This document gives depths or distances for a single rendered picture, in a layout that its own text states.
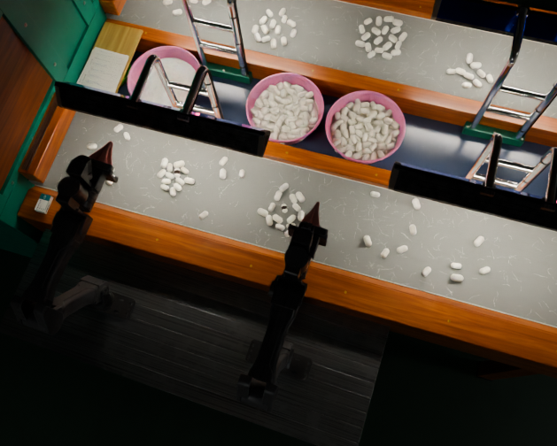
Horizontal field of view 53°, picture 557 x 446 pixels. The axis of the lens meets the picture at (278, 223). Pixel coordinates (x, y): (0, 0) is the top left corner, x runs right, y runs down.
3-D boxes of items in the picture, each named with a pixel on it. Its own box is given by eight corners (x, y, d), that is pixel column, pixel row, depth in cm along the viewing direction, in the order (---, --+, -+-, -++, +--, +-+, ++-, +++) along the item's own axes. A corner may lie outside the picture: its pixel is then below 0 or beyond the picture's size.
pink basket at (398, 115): (391, 181, 188) (396, 170, 179) (315, 163, 191) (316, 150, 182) (408, 114, 195) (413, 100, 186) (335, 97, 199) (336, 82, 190)
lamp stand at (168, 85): (216, 182, 191) (189, 119, 148) (162, 168, 194) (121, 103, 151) (233, 134, 196) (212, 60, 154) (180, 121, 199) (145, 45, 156)
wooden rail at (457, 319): (558, 379, 174) (586, 376, 157) (42, 232, 199) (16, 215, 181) (563, 342, 178) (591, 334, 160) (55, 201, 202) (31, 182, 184)
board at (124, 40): (110, 109, 192) (109, 107, 190) (71, 99, 194) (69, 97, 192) (143, 32, 201) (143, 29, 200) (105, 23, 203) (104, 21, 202)
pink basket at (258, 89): (327, 149, 193) (328, 137, 184) (251, 157, 193) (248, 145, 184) (319, 83, 201) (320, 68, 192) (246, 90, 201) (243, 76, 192)
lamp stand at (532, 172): (499, 256, 178) (560, 210, 135) (438, 240, 181) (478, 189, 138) (509, 203, 183) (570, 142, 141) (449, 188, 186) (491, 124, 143)
